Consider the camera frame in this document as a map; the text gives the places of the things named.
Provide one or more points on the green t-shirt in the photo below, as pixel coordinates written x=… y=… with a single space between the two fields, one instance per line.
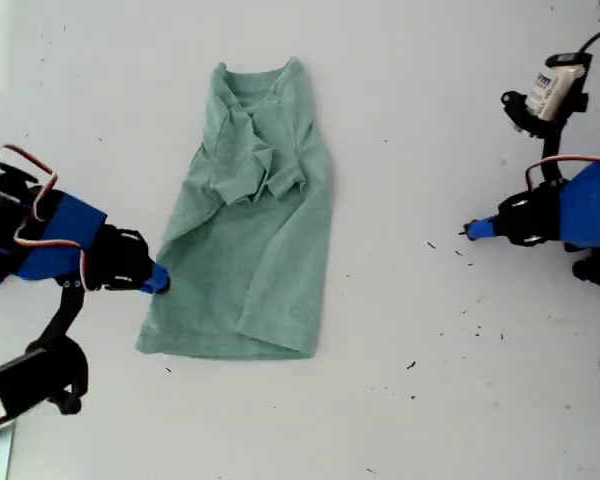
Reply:
x=260 y=280

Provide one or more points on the black camera box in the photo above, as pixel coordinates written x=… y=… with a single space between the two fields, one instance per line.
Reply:
x=30 y=380
x=555 y=87

